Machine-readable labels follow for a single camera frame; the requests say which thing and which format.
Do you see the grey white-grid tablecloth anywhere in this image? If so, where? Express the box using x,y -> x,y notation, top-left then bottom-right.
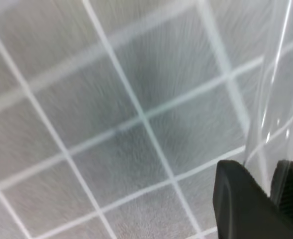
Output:
0,0 -> 274,239

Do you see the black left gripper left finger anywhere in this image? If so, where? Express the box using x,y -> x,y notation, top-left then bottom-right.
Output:
213,160 -> 293,239

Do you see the clear glass test tube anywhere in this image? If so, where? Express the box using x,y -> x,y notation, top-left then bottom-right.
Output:
244,0 -> 293,204

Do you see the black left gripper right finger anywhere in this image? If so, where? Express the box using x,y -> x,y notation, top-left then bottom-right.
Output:
271,160 -> 293,222

